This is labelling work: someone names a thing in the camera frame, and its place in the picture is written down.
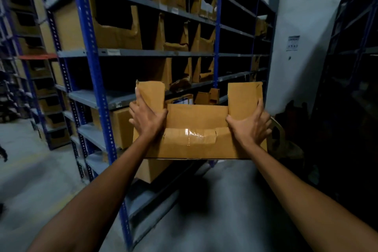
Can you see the dark shelving rack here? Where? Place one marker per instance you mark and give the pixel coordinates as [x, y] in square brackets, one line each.
[354, 83]

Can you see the person's right forearm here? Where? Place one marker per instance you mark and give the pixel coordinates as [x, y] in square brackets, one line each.
[307, 201]

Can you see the distant blue shelving rack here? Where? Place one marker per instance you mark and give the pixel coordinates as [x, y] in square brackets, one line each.
[32, 57]

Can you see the person's left hand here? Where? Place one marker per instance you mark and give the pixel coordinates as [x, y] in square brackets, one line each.
[149, 122]

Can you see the low closed cardboard carton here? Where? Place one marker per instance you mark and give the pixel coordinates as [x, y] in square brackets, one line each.
[150, 170]

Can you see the stack of distant cardboard bins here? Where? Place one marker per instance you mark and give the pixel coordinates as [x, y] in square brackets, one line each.
[38, 68]

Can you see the white paper wall notice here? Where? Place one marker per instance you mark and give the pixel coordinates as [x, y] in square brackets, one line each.
[293, 43]

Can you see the small plain cardboard box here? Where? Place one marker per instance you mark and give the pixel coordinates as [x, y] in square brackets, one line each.
[214, 95]
[202, 98]

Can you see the row of cut-front cardboard bins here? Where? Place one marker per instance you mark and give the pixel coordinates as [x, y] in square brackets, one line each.
[118, 36]

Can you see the beige plastic chair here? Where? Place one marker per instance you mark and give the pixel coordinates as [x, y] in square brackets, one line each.
[285, 142]

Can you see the taped cardboard box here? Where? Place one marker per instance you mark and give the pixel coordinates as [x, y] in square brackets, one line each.
[195, 119]

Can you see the white-labelled small cardboard box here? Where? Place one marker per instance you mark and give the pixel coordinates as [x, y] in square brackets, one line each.
[181, 99]

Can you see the person's right hand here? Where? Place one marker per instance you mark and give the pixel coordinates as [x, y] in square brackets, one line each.
[251, 129]

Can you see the person's left forearm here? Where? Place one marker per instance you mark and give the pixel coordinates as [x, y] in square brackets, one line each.
[100, 195]

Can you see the person's right thumb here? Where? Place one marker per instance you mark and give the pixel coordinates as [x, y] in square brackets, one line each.
[231, 121]

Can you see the person's left thumb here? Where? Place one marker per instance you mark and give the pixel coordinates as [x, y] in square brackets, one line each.
[163, 119]

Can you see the large closed cardboard carton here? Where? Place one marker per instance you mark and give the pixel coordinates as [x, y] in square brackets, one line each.
[121, 127]

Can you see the blue and grey shelving rack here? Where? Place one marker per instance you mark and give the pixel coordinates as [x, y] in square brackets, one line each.
[94, 62]

